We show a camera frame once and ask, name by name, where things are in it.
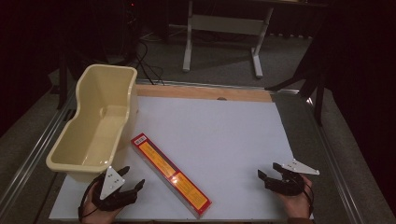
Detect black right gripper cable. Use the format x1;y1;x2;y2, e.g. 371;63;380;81
301;178;316;217

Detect wooden board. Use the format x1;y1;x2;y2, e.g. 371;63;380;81
135;84;275;104

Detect white table sheet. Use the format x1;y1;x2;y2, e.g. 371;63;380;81
49;95;314;223

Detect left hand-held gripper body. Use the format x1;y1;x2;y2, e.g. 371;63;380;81
92;165;138;213

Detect black floor cables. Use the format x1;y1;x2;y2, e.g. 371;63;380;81
133;39;166;86

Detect long red and yellow box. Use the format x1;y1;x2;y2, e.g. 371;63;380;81
130;133;213;220

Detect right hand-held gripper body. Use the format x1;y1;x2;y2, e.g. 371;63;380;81
263;158;321;197

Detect metal rail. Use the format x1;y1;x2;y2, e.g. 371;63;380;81
0;89;78;217
305;95;366;224
135;78;301;95

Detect white metal table frame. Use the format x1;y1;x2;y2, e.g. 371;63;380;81
182;0;276;79

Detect person's left hand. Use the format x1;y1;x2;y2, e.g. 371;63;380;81
80;184;126;224

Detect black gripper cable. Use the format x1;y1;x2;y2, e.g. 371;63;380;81
301;178;316;217
78;177;106;223

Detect person's right hand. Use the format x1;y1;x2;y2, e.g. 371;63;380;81
276;175;315;220

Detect black stand with splayed legs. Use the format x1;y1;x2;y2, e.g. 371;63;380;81
264;46;329;127

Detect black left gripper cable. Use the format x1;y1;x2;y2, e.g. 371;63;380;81
78;177;106;223

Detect cream plastic bin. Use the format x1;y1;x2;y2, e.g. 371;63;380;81
45;63;139;183

